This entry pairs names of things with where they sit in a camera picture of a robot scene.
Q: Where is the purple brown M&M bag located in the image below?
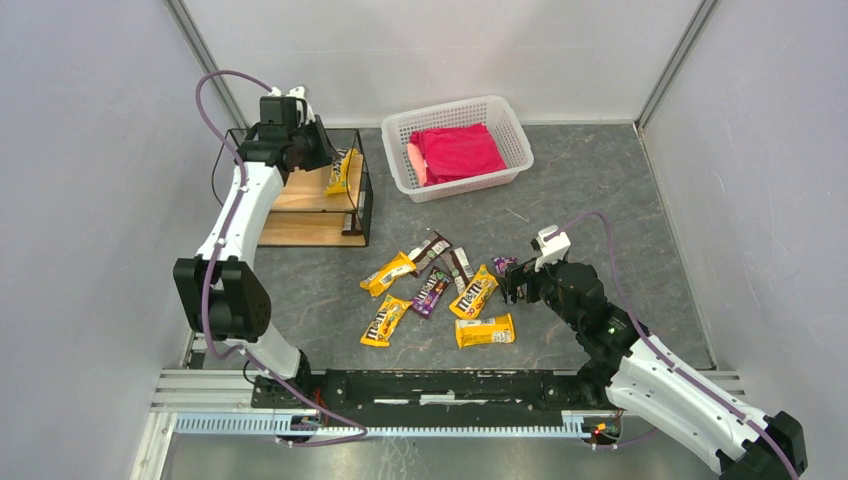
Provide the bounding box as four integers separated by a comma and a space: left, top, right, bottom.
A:
492, 256, 517, 276

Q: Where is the yellow candy bag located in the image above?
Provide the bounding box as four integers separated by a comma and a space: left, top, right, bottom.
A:
359, 252, 416, 297
455, 314, 516, 349
323, 148, 359, 196

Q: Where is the yellow M&M bag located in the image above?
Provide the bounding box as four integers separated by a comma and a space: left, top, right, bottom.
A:
360, 294, 412, 348
449, 265, 498, 319

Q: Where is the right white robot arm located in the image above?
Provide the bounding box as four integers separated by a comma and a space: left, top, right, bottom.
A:
498, 260, 809, 479

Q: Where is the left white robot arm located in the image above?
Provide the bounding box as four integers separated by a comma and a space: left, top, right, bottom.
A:
173, 86, 338, 380

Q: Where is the brown candy bag middle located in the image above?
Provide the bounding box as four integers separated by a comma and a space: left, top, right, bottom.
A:
439, 247, 475, 295

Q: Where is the brown candy bag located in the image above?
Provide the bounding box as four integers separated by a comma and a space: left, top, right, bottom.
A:
407, 231, 453, 278
439, 247, 475, 295

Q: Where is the brown candy bag lower shelf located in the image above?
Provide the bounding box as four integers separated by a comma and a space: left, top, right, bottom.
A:
341, 213, 364, 236

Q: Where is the purple candy bag centre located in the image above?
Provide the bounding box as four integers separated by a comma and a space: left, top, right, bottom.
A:
410, 266, 452, 319

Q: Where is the brown candy bag top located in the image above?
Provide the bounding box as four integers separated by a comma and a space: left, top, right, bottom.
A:
407, 231, 453, 278

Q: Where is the pink folded cloth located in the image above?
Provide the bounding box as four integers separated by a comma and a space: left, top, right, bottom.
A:
406, 123, 507, 187

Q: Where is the white plastic basket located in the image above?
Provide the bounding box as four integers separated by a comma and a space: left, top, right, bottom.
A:
381, 95, 534, 203

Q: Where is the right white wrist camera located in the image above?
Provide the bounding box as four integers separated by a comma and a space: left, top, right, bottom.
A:
531, 225, 571, 272

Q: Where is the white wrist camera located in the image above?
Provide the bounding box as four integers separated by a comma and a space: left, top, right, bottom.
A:
267, 85, 315, 125
531, 225, 571, 272

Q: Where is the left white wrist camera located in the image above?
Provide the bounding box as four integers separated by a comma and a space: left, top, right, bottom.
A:
267, 85, 315, 125

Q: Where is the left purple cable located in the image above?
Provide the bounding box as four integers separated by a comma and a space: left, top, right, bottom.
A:
194, 69, 370, 449

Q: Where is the purple cable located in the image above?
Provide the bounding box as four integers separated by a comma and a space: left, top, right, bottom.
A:
194, 69, 370, 449
549, 210, 799, 480

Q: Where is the black wire wooden shelf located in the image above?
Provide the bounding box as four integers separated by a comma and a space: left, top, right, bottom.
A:
210, 127, 374, 249

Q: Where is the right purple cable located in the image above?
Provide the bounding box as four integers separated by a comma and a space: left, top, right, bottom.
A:
549, 210, 799, 480

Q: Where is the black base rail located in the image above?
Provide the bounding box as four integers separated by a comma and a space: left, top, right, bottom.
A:
294, 370, 614, 428

